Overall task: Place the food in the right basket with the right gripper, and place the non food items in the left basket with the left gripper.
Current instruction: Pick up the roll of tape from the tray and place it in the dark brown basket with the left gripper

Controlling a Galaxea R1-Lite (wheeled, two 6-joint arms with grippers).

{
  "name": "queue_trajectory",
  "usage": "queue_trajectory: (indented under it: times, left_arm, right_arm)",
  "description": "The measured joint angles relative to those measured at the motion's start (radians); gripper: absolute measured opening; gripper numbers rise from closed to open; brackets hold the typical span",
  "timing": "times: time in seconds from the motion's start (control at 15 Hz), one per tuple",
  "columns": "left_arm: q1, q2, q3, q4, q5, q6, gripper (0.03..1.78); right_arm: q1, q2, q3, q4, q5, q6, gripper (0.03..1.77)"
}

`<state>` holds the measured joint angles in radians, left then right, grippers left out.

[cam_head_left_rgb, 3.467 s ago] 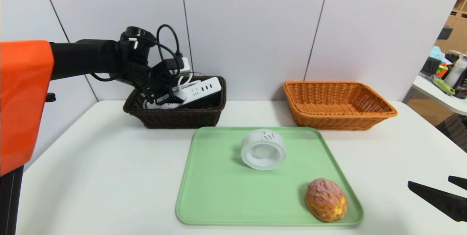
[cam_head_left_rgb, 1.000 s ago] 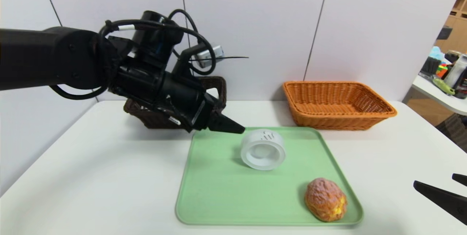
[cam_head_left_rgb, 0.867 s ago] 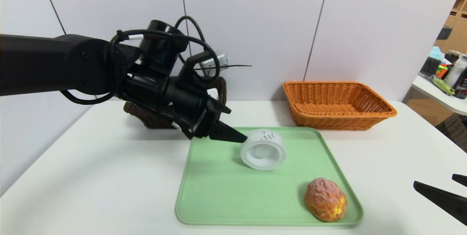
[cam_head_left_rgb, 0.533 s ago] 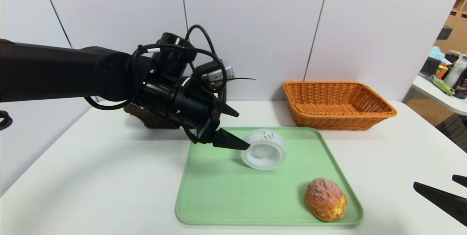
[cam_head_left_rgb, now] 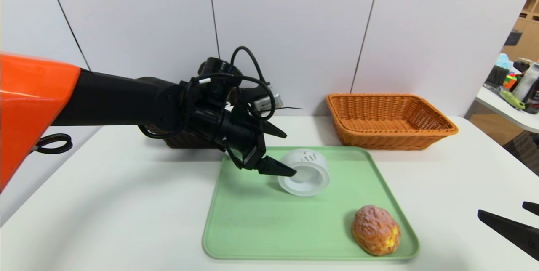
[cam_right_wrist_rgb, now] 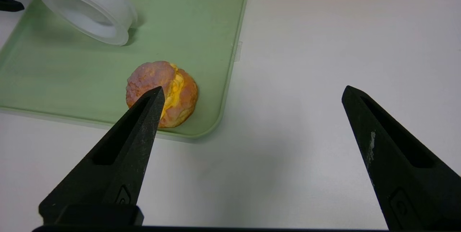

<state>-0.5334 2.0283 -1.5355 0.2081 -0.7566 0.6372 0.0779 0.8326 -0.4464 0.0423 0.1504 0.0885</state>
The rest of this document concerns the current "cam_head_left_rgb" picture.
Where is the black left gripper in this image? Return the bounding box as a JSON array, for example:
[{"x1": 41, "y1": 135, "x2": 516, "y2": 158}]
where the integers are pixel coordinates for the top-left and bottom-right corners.
[{"x1": 218, "y1": 111, "x2": 297, "y2": 177}]

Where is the white round tape roll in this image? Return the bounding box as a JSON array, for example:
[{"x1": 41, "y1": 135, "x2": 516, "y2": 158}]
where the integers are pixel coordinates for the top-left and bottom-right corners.
[{"x1": 278, "y1": 149, "x2": 331, "y2": 197}]

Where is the brown cream puff bun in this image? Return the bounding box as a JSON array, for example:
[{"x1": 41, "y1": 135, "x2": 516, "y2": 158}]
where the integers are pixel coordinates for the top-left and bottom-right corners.
[{"x1": 351, "y1": 205, "x2": 401, "y2": 256}]

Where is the dark brown wicker basket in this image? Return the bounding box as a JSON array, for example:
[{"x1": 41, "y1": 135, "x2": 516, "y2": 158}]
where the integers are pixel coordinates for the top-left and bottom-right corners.
[{"x1": 143, "y1": 88, "x2": 262, "y2": 149}]

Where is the orange wicker basket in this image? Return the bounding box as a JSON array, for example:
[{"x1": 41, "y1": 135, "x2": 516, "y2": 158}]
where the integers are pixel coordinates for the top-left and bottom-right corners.
[{"x1": 326, "y1": 93, "x2": 459, "y2": 151}]

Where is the small black mesh basket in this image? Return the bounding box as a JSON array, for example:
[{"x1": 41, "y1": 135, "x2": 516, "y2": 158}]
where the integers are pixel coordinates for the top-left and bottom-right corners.
[{"x1": 485, "y1": 66, "x2": 508, "y2": 87}]

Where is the light green plastic tray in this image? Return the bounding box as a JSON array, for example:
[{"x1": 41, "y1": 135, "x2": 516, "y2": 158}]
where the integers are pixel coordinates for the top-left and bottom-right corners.
[{"x1": 202, "y1": 146, "x2": 420, "y2": 260}]

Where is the white side table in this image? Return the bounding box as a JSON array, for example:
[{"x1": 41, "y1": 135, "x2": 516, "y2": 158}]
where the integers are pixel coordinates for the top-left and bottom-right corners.
[{"x1": 474, "y1": 87, "x2": 539, "y2": 134}]

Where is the green plastic tool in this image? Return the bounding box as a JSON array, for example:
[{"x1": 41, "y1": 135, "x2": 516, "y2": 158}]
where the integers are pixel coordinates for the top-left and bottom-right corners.
[{"x1": 498, "y1": 88, "x2": 525, "y2": 111}]

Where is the light blue cloth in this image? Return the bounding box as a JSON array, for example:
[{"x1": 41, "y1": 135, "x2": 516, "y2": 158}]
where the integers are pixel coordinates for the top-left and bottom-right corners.
[{"x1": 494, "y1": 54, "x2": 513, "y2": 71}]

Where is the dark grey woven chair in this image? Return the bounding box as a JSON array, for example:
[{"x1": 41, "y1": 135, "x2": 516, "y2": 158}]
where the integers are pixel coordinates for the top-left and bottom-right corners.
[{"x1": 502, "y1": 131, "x2": 539, "y2": 177}]

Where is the white plastic bottle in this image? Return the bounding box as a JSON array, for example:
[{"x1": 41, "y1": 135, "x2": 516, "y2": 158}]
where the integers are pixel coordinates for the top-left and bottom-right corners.
[{"x1": 511, "y1": 63, "x2": 539, "y2": 103}]

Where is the wooden shelf cabinet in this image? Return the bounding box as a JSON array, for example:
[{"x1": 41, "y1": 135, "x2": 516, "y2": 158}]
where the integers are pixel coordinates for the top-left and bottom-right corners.
[{"x1": 499, "y1": 0, "x2": 539, "y2": 63}]

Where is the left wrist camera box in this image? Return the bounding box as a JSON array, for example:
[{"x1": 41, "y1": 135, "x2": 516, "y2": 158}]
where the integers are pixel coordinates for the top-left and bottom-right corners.
[{"x1": 252, "y1": 88, "x2": 282, "y2": 112}]

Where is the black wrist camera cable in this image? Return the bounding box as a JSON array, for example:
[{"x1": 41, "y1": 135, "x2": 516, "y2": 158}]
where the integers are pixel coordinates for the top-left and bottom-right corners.
[{"x1": 185, "y1": 46, "x2": 277, "y2": 121}]

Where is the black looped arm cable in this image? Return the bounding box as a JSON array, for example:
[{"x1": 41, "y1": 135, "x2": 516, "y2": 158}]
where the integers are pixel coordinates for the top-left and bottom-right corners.
[{"x1": 34, "y1": 133, "x2": 73, "y2": 154}]

